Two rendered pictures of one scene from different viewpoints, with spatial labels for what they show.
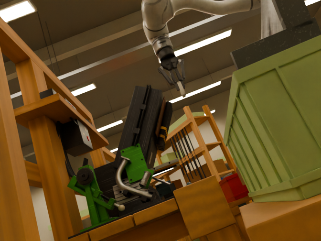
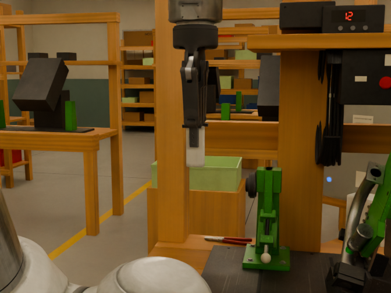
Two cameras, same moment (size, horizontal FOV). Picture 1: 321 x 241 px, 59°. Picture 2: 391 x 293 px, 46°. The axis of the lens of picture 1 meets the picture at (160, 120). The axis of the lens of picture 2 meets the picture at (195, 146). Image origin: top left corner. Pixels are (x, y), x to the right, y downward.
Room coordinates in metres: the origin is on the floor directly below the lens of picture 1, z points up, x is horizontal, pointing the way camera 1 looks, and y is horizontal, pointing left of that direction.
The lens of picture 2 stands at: (1.33, -0.90, 1.44)
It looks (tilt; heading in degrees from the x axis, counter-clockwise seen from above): 9 degrees down; 103
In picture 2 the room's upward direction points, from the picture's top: straight up
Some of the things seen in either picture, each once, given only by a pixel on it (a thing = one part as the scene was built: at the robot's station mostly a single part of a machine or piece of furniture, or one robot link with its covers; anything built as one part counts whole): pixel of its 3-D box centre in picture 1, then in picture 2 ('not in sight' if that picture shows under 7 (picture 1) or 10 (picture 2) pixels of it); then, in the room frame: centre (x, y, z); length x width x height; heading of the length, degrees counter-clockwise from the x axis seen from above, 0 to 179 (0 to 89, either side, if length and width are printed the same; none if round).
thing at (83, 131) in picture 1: (76, 138); (370, 77); (1.51, 0.49, 1.42); 0.17 x 0.12 x 0.15; 2
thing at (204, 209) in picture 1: (195, 210); not in sight; (1.64, 0.00, 0.82); 1.50 x 0.14 x 0.15; 2
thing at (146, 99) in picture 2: not in sight; (178, 85); (-1.53, 9.69, 1.11); 3.01 x 0.54 x 2.23; 1
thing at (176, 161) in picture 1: (148, 174); not in sight; (1.71, 0.19, 1.11); 0.39 x 0.16 x 0.03; 92
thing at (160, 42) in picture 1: (163, 47); (195, 7); (1.15, -0.14, 1.54); 0.09 x 0.09 x 0.06
